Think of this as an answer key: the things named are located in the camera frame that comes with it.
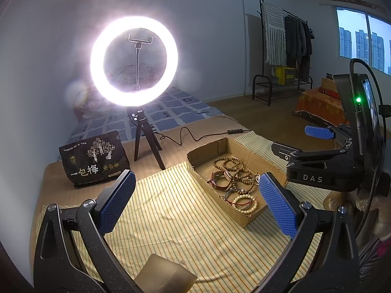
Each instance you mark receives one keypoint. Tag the dark hanging clothes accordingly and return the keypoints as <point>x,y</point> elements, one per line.
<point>297,42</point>

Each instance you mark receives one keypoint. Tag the phone holder clamp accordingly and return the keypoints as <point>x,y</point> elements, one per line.
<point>140,41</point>

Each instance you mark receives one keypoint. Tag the tan paper card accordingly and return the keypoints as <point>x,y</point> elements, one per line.
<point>165,274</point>

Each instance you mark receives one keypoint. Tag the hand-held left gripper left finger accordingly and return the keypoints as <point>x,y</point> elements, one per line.
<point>117,201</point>

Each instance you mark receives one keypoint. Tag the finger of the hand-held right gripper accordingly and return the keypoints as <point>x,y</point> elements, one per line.
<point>317,131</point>
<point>290,151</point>

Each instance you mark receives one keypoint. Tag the cardboard box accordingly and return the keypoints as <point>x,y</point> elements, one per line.
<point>204,161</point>

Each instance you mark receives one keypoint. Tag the orange patterned cloth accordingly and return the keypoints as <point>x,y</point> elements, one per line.
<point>317,106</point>

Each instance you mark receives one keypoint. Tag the black clothes rack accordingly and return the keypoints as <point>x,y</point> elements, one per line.
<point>259,82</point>

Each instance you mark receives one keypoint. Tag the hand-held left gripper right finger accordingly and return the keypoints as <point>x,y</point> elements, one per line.
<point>278,204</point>

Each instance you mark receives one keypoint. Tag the striped cloth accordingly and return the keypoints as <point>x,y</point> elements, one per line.
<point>183,226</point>

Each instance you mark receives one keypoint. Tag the yellow crate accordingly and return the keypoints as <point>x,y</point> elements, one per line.
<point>285,75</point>

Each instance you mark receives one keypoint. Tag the brown box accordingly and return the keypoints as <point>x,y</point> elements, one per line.
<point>330,85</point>

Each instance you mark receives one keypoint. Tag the black snack bag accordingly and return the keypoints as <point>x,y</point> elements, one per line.
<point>91,164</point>

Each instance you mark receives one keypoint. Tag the window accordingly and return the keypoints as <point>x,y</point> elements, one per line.
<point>357,36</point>

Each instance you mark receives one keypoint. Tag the striped white towel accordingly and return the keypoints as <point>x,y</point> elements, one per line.
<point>273,33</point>

